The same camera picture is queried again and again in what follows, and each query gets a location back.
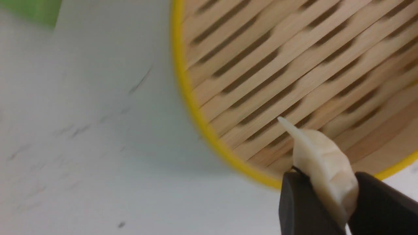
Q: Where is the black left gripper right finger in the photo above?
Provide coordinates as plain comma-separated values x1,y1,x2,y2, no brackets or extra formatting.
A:
348,172,418,235

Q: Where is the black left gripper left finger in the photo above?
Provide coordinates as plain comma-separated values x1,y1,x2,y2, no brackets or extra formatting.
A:
278,166,346,235

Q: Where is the white toy dumpling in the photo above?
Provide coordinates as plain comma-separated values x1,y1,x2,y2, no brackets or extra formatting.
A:
278,117,359,228

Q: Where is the yellow rimmed bamboo steamer tray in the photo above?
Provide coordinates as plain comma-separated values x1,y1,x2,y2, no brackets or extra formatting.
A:
171,0,418,189

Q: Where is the green foam cube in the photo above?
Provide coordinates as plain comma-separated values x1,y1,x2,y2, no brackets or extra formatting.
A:
0,0,62,28

